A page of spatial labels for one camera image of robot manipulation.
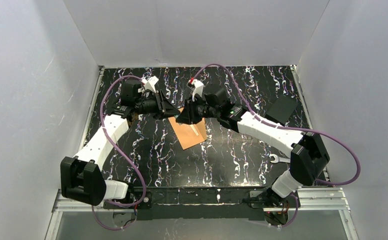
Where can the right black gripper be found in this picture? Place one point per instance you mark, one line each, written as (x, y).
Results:
(193, 111)

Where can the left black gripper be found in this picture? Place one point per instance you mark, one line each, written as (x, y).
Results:
(161, 105)

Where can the orange paper envelope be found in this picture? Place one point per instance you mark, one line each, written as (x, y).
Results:
(185, 135)

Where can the beige ornate letter sheet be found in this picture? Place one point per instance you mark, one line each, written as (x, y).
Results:
(193, 127)

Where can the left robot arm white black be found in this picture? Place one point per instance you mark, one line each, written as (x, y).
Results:
(81, 175)

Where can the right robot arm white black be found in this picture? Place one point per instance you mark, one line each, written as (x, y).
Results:
(306, 151)

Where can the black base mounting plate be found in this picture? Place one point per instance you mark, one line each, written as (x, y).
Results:
(213, 203)

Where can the black square pad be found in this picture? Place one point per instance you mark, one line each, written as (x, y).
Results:
(281, 110)

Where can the silver open-end wrench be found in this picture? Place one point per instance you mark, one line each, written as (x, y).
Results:
(275, 159)

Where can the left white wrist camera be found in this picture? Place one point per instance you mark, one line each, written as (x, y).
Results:
(149, 84)

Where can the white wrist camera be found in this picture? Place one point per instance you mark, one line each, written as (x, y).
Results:
(149, 84)
(196, 87)

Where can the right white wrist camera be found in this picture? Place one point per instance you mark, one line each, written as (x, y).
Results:
(196, 87)

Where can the aluminium frame rail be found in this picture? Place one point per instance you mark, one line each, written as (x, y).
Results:
(225, 159)

